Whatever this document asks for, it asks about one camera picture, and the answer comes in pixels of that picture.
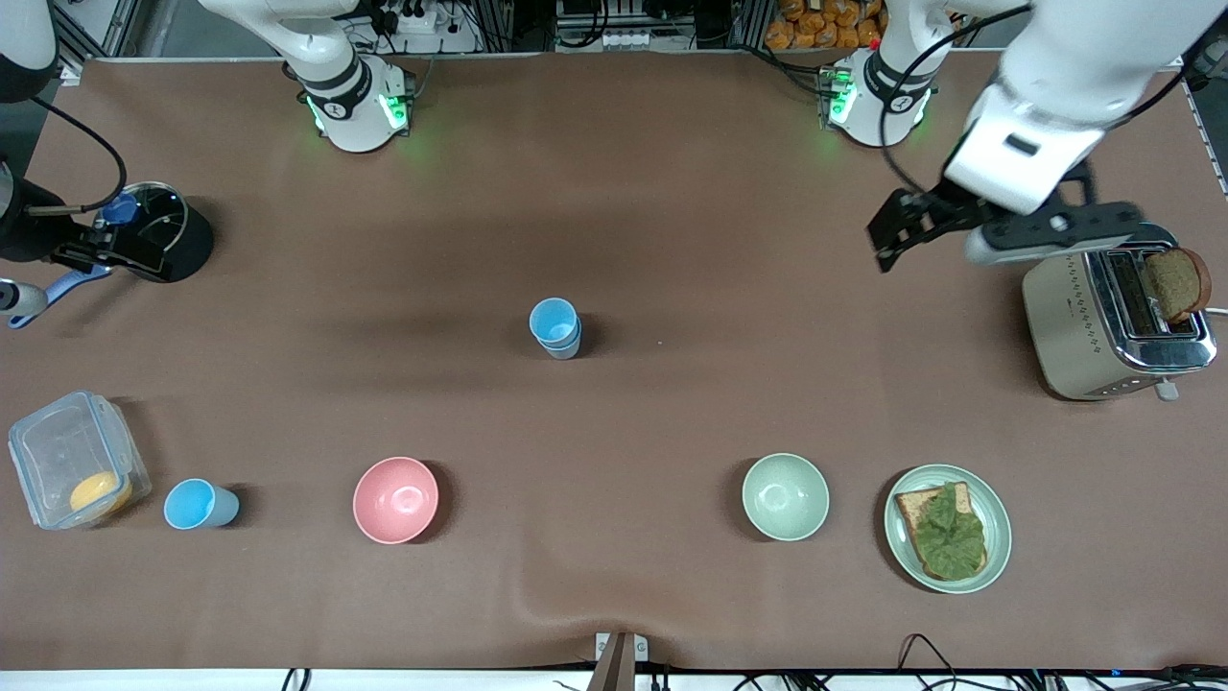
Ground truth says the blue plastic cup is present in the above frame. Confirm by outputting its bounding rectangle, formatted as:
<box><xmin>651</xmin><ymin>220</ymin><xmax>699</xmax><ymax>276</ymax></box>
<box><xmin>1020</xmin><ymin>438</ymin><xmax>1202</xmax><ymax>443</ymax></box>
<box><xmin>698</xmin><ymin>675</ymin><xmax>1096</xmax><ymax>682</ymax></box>
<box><xmin>529</xmin><ymin>298</ymin><xmax>581</xmax><ymax>349</ymax></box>
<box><xmin>163</xmin><ymin>478</ymin><xmax>241</xmax><ymax>532</ymax></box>
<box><xmin>537</xmin><ymin>322</ymin><xmax>584</xmax><ymax>362</ymax></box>

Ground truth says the glass lid blue knob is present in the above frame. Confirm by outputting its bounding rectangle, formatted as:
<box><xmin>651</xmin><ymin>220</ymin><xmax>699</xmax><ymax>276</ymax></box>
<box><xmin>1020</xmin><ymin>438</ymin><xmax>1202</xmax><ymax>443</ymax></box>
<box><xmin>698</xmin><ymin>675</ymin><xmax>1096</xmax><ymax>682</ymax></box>
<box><xmin>94</xmin><ymin>181</ymin><xmax>189</xmax><ymax>269</ymax></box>

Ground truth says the silver beige toaster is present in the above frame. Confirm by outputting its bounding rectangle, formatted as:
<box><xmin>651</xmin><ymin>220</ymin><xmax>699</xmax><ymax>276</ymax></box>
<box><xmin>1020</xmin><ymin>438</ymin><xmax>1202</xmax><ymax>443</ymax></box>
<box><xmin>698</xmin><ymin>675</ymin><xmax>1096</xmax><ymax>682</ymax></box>
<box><xmin>1021</xmin><ymin>225</ymin><xmax>1219</xmax><ymax>403</ymax></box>

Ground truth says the orange snack pile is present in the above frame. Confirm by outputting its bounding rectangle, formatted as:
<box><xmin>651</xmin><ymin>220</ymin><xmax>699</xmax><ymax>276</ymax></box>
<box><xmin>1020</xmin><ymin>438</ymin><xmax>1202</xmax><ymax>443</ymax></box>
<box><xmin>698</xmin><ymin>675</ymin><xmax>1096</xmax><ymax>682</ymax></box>
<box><xmin>764</xmin><ymin>0</ymin><xmax>886</xmax><ymax>52</ymax></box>

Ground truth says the clear plastic container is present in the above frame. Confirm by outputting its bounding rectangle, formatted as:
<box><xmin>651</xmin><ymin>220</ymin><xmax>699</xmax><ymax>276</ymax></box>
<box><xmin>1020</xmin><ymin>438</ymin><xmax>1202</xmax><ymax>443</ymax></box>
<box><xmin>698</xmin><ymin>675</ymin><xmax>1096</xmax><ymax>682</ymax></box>
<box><xmin>8</xmin><ymin>389</ymin><xmax>154</xmax><ymax>532</ymax></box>

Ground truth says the brown toast slice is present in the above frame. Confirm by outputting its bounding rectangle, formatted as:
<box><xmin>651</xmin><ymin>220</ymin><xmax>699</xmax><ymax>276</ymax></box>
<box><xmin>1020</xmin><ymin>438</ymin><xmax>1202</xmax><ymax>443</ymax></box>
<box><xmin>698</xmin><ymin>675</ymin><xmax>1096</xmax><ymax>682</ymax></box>
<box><xmin>1141</xmin><ymin>247</ymin><xmax>1214</xmax><ymax>325</ymax></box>

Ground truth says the yellow round food piece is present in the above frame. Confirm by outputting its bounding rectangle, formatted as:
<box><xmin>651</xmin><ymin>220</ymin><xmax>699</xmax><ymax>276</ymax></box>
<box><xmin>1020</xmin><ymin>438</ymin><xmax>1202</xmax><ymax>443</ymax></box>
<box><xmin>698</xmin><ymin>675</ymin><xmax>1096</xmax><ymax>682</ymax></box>
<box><xmin>69</xmin><ymin>470</ymin><xmax>134</xmax><ymax>515</ymax></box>

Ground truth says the bread slice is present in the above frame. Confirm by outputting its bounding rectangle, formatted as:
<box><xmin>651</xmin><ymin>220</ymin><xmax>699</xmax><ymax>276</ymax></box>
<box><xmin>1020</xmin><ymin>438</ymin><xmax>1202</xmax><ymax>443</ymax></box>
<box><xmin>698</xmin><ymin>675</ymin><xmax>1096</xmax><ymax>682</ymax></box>
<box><xmin>894</xmin><ymin>482</ymin><xmax>989</xmax><ymax>584</ymax></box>

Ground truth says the pale green bowl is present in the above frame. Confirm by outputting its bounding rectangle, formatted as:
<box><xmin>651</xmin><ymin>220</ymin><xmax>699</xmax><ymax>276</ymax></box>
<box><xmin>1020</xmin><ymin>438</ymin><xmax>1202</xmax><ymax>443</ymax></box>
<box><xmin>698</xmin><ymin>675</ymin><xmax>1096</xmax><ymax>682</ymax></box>
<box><xmin>742</xmin><ymin>453</ymin><xmax>831</xmax><ymax>543</ymax></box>

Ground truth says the brown table cloth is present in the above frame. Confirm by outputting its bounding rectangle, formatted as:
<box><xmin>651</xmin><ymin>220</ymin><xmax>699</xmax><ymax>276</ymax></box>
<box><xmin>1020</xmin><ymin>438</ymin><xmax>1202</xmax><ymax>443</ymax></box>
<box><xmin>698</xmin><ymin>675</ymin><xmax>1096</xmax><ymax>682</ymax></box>
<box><xmin>0</xmin><ymin>48</ymin><xmax>1228</xmax><ymax>673</ymax></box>

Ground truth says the green lettuce leaf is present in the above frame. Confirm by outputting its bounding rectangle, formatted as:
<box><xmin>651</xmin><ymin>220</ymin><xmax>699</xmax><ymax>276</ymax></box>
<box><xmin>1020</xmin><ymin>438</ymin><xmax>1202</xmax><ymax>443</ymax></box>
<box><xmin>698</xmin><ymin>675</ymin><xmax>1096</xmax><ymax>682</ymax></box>
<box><xmin>909</xmin><ymin>483</ymin><xmax>988</xmax><ymax>581</ymax></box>

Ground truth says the pale green plate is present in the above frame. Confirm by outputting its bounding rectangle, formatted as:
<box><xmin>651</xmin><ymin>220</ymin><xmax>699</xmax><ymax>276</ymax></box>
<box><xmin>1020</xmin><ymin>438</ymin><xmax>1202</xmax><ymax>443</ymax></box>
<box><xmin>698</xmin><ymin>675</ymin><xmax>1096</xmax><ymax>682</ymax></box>
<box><xmin>884</xmin><ymin>465</ymin><xmax>1013</xmax><ymax>595</ymax></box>

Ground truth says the pink bowl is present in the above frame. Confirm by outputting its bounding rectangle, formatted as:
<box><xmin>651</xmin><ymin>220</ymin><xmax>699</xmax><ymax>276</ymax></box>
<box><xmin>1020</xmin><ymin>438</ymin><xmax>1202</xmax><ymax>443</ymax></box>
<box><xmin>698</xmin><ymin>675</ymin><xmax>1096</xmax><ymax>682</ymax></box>
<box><xmin>352</xmin><ymin>456</ymin><xmax>440</xmax><ymax>546</ymax></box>

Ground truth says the white power strip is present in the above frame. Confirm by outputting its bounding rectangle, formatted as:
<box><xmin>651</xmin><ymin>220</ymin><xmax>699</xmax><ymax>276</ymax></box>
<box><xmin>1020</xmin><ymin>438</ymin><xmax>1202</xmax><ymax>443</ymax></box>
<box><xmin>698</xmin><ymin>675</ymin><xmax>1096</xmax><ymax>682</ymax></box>
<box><xmin>369</xmin><ymin>0</ymin><xmax>440</xmax><ymax>36</ymax></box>

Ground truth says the black pot blue handle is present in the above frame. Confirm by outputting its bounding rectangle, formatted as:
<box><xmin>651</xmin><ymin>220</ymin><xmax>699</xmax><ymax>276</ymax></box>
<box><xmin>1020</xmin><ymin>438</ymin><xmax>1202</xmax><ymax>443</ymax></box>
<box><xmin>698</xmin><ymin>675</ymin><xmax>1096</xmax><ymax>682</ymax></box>
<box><xmin>9</xmin><ymin>181</ymin><xmax>215</xmax><ymax>330</ymax></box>

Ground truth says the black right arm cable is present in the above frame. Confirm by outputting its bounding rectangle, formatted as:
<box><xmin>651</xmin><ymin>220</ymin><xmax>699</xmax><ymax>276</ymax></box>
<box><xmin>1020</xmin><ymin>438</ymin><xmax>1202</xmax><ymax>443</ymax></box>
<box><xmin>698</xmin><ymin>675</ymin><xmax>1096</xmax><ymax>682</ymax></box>
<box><xmin>29</xmin><ymin>94</ymin><xmax>129</xmax><ymax>214</ymax></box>

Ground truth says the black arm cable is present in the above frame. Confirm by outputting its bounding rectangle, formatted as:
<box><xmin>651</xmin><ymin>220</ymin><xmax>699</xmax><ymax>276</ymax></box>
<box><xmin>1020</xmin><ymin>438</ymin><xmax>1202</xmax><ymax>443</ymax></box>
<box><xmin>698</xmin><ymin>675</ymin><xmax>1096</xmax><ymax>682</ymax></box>
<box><xmin>29</xmin><ymin>94</ymin><xmax>129</xmax><ymax>214</ymax></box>
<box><xmin>880</xmin><ymin>4</ymin><xmax>1039</xmax><ymax>199</ymax></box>

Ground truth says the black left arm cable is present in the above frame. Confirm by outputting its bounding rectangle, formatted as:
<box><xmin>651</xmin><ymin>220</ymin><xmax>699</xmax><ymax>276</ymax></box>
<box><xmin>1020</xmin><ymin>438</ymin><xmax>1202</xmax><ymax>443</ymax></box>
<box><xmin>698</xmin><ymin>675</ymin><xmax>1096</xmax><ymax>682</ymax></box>
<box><xmin>880</xmin><ymin>4</ymin><xmax>1039</xmax><ymax>199</ymax></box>

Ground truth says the black floor cable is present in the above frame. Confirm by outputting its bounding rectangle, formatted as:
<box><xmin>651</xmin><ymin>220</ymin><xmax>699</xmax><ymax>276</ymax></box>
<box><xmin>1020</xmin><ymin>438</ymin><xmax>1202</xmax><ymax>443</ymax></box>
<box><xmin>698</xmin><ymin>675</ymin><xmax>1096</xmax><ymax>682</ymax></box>
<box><xmin>896</xmin><ymin>632</ymin><xmax>962</xmax><ymax>691</ymax></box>

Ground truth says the metal bracket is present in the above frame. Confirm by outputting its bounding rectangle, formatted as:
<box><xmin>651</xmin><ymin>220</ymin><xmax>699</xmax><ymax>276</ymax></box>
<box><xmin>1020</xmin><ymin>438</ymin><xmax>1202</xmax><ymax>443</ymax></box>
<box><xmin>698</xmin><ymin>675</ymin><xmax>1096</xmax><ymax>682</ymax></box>
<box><xmin>594</xmin><ymin>631</ymin><xmax>649</xmax><ymax>691</ymax></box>

